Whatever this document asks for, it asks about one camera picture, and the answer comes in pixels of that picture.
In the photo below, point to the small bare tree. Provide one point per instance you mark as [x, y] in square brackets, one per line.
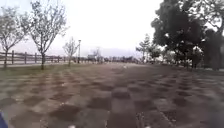
[70, 56]
[97, 55]

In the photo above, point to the checkered paved path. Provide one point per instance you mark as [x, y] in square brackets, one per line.
[120, 96]

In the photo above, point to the lamp pole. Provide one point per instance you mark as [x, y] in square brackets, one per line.
[79, 50]

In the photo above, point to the small conifer tree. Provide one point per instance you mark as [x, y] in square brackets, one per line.
[145, 46]

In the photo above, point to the robot's own part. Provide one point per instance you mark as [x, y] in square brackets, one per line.
[71, 126]
[147, 126]

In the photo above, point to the group of dark trees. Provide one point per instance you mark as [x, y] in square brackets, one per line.
[180, 30]

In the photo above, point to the grass strip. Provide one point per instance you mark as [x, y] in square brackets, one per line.
[26, 70]

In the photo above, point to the wooden fence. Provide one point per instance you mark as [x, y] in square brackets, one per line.
[20, 57]

